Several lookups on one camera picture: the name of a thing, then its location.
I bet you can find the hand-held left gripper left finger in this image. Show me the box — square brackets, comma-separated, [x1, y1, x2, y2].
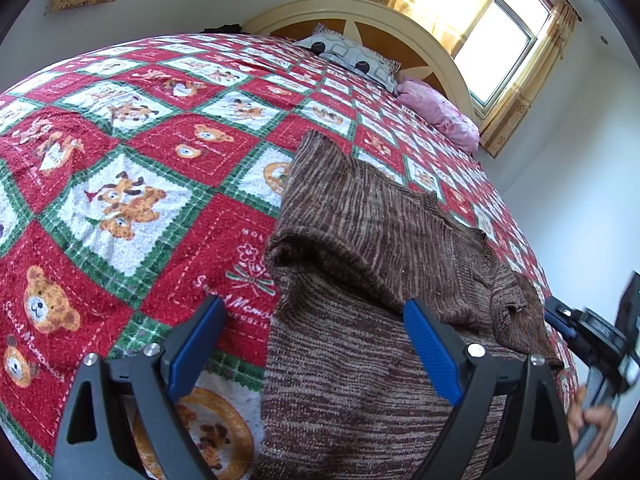
[51, 296, 228, 480]

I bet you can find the pink pillow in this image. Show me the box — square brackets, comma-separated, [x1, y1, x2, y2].
[397, 78, 480, 155]

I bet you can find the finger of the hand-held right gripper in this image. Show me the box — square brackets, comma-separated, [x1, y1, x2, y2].
[544, 297, 583, 348]

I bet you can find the brown knit sweater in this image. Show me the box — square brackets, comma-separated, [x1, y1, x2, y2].
[255, 130, 566, 480]

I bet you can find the window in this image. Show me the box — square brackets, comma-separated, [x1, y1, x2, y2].
[452, 0, 553, 118]

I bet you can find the person's right hand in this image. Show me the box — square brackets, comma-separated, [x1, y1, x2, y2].
[569, 384, 617, 443]

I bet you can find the cream wooden bed headboard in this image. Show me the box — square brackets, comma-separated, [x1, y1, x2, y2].
[243, 0, 476, 120]

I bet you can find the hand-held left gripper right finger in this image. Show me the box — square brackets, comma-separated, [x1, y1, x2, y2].
[403, 298, 576, 480]

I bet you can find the grey patterned pillow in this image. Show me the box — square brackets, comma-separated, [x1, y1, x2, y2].
[294, 23, 402, 93]

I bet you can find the red teddy bear printed blanket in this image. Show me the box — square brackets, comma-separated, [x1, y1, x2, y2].
[0, 33, 580, 480]

